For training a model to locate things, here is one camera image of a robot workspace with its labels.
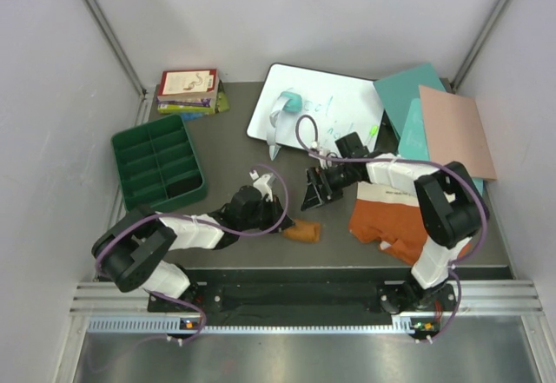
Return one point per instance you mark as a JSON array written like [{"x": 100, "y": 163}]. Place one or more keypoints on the green divided plastic tray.
[{"x": 152, "y": 155}]

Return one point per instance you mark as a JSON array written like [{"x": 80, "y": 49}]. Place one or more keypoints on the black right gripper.
[{"x": 313, "y": 199}]

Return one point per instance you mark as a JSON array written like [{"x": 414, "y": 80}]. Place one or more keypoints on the dark teal folding board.
[{"x": 397, "y": 91}]

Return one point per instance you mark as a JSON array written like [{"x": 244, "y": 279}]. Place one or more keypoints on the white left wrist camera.
[{"x": 264, "y": 184}]

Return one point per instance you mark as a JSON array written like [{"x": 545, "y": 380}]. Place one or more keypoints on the mustard brown underwear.
[{"x": 303, "y": 231}]

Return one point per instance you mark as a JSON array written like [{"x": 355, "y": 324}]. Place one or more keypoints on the pink folding board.
[{"x": 454, "y": 132}]

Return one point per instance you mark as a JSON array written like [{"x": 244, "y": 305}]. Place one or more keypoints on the orange underwear white waistband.
[{"x": 390, "y": 217}]

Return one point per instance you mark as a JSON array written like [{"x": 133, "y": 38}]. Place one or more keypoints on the red cover book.
[{"x": 189, "y": 84}]

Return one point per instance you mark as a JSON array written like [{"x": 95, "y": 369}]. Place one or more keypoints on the green whiteboard marker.
[{"x": 371, "y": 134}]

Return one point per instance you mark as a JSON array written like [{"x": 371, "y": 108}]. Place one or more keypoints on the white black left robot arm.
[{"x": 131, "y": 254}]

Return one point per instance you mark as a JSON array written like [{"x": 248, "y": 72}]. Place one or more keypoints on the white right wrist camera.
[{"x": 323, "y": 155}]

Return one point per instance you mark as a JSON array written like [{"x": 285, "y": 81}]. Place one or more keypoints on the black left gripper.
[{"x": 275, "y": 211}]

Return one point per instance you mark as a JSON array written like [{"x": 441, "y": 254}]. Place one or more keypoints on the blue cover book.
[{"x": 193, "y": 116}]

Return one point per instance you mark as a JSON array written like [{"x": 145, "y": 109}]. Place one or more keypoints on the white dry-erase board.
[{"x": 339, "y": 104}]

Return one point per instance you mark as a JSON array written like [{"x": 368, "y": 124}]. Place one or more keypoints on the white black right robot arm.
[{"x": 420, "y": 212}]

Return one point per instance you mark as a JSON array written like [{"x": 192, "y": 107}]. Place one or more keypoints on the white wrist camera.
[
  {"x": 264, "y": 184},
  {"x": 323, "y": 155}
]

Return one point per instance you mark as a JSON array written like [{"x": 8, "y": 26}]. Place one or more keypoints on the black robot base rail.
[{"x": 316, "y": 296}]

